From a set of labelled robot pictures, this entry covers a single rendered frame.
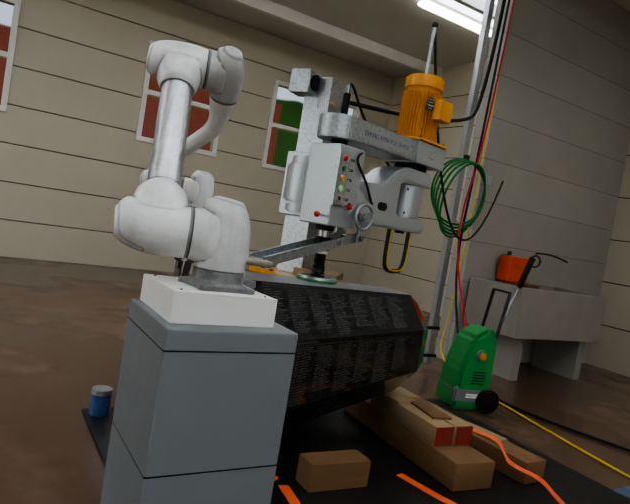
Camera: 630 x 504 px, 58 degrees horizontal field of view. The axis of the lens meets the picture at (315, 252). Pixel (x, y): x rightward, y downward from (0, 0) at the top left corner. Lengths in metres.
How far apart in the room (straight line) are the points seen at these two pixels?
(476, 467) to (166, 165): 1.98
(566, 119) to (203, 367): 5.58
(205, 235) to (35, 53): 7.15
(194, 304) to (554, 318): 4.51
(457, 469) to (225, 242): 1.66
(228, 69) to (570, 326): 4.62
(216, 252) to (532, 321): 4.15
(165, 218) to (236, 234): 0.21
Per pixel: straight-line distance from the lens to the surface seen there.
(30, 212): 8.54
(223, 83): 2.02
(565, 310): 5.83
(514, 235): 6.10
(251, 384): 1.65
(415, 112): 3.49
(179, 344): 1.53
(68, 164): 8.57
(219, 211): 1.66
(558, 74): 6.55
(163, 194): 1.68
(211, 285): 1.65
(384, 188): 3.18
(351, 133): 2.93
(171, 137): 1.82
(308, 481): 2.54
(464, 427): 3.04
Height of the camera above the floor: 1.13
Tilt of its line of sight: 3 degrees down
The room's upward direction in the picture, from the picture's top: 9 degrees clockwise
